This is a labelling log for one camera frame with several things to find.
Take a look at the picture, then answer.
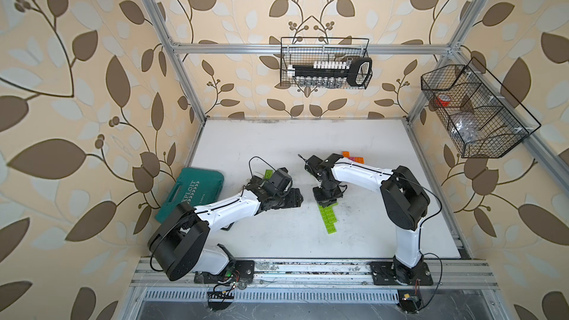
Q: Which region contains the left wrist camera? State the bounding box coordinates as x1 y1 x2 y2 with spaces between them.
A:
269 168 292 193

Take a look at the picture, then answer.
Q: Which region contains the green plastic tool case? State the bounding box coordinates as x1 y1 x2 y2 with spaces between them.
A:
155 167 225 223

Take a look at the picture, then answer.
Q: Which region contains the red tape roll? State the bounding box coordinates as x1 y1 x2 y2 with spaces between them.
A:
434 94 452 108

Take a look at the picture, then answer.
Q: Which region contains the wire basket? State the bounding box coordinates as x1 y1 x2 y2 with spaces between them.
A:
421 57 542 159
279 36 373 90

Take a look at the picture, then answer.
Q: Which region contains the right wire basket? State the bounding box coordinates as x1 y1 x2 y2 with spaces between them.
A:
421 57 542 159

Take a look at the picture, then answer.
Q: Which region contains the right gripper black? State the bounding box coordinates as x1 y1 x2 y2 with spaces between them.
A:
311 181 341 206

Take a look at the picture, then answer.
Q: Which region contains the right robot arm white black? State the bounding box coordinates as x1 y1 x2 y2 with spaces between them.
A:
304 153 431 271

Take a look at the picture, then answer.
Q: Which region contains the aluminium front rail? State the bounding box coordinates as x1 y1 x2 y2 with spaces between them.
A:
130 258 499 290

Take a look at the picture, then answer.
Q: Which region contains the back wire basket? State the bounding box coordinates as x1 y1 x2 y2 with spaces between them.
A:
279 36 373 90

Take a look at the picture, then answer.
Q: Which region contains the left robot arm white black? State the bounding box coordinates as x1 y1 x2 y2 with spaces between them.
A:
148 167 304 281

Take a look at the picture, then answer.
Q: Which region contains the green brick upside down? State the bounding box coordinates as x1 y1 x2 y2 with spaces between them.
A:
326 207 337 225

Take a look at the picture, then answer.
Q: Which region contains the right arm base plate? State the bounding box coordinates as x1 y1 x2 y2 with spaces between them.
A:
369 259 434 286

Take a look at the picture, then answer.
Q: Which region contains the clear plastic bag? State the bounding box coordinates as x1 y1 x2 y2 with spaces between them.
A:
450 112 480 143

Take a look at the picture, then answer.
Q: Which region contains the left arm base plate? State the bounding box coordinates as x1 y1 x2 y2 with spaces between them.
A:
194 260 255 287

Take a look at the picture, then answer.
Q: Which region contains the socket set in basket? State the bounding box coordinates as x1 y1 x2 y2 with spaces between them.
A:
284 57 373 89

